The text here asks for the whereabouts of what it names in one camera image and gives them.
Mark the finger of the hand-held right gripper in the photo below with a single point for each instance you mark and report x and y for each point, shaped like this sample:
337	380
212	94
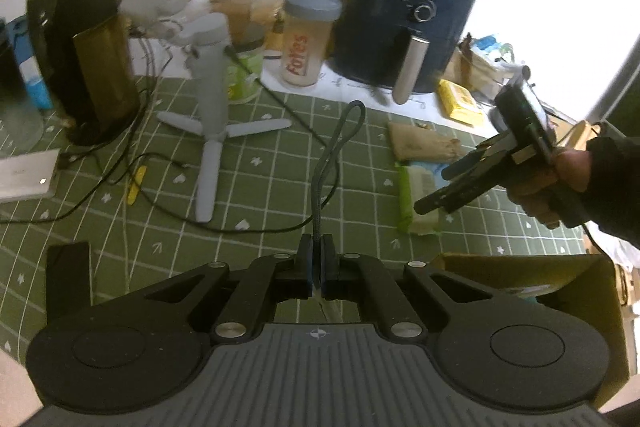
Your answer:
450	199
462	169

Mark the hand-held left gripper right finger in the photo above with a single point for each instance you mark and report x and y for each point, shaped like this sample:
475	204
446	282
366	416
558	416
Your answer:
327	267

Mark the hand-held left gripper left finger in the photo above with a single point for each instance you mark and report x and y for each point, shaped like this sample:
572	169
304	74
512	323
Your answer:
309	267

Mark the brown cardboard box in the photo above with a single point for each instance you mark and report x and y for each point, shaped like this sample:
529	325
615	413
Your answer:
575	272

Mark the black rectangular object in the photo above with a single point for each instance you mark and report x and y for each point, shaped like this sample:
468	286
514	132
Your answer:
67	277

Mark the person's right forearm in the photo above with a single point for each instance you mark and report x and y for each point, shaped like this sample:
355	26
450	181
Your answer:
615	187

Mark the person's right hand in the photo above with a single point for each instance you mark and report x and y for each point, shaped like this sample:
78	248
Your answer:
572	169

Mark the green wet wipes pack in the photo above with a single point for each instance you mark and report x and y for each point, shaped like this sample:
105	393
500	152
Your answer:
415	192

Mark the brown paper pouch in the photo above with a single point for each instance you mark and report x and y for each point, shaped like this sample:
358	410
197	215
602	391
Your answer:
420	139

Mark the yellow box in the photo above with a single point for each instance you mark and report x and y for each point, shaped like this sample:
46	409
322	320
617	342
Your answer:
457	102

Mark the green grid table mat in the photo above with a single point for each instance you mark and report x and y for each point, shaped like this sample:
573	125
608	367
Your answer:
260	142

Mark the white paper sheet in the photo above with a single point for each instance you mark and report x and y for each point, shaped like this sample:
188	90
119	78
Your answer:
350	88

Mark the dark blue air fryer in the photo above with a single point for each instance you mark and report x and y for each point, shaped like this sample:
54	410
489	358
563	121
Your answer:
380	37

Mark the yellow clip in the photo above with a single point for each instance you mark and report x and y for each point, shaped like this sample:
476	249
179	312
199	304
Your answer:
136	187

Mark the shaker bottle with grey lid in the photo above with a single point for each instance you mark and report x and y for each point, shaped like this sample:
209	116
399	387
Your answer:
305	57

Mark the green lidded jar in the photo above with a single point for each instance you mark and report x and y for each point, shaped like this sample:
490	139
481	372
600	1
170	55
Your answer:
245	77

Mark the grey phone gimbal tripod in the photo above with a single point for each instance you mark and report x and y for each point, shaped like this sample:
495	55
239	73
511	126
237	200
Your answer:
212	72

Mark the dark electric kettle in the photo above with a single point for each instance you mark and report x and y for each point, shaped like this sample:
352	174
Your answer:
95	72

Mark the silver power bank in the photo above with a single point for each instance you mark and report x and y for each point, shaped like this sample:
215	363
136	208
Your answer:
25	174

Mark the blue carton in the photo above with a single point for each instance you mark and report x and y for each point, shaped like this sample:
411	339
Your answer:
32	77

